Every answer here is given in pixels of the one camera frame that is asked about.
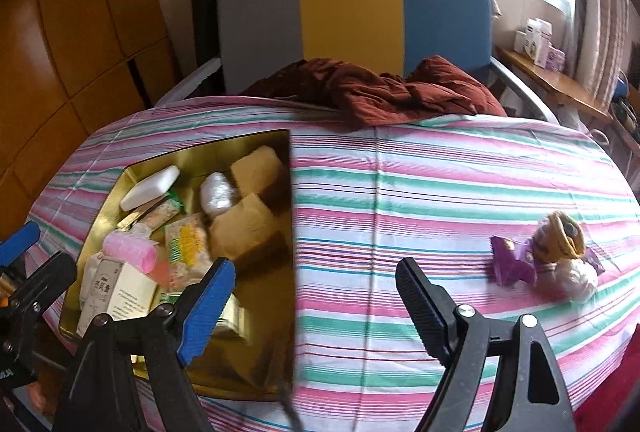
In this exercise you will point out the purple snack packet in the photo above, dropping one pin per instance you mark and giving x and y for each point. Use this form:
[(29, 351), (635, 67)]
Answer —
[(512, 262)]

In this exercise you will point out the white carton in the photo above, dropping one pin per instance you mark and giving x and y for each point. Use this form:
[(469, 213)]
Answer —
[(534, 40)]

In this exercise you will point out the yellow brown woven item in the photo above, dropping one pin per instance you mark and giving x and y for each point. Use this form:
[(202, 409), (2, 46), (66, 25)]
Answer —
[(560, 237)]

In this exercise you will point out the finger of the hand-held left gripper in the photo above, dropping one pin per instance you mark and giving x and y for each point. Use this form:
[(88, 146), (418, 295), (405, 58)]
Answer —
[(47, 274), (20, 239)]

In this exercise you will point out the pink patterned curtain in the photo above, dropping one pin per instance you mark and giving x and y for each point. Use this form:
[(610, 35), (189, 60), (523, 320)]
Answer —
[(600, 12)]

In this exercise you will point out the small purple box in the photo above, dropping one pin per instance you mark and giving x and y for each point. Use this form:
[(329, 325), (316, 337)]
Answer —
[(556, 58)]

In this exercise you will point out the white plastic bag bundle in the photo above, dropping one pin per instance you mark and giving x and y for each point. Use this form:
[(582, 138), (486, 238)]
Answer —
[(219, 192)]

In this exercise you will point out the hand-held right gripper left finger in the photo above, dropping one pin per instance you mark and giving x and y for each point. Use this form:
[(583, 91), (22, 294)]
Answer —
[(205, 312)]

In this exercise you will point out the yellow sponge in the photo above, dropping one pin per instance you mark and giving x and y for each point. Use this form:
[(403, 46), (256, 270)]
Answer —
[(257, 172), (245, 224)]

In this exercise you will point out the striped bed sheet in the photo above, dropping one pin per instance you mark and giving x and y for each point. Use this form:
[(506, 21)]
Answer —
[(400, 192)]

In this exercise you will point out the white soap pack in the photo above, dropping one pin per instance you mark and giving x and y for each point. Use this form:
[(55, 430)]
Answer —
[(150, 187)]

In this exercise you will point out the white cardboard box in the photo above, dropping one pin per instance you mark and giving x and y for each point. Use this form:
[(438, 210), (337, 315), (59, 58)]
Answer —
[(125, 294)]

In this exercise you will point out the white bed rail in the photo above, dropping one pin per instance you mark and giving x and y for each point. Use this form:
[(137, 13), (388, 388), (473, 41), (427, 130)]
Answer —
[(190, 82), (525, 90)]

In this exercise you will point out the yellow green snack packet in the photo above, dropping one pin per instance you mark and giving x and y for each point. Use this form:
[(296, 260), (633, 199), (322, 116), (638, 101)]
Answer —
[(187, 247)]

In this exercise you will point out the wooden side desk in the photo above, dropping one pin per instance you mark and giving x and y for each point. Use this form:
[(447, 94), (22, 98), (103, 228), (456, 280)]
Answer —
[(555, 85)]

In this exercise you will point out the gold metal tray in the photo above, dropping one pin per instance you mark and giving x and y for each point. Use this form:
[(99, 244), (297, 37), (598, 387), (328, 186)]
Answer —
[(265, 292)]

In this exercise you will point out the wooden wardrobe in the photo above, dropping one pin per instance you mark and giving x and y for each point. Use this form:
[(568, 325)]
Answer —
[(65, 52)]

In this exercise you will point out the grey yellow blue headboard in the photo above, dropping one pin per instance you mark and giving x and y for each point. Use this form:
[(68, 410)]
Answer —
[(350, 12)]

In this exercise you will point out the maroon cloth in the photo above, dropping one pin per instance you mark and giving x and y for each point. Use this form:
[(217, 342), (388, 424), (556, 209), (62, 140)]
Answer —
[(390, 92)]

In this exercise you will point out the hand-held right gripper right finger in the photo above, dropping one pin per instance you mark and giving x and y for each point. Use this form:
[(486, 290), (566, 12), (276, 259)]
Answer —
[(425, 307)]

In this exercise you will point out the cluttered shelf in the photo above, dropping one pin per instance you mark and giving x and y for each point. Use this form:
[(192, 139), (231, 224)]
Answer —
[(627, 112)]

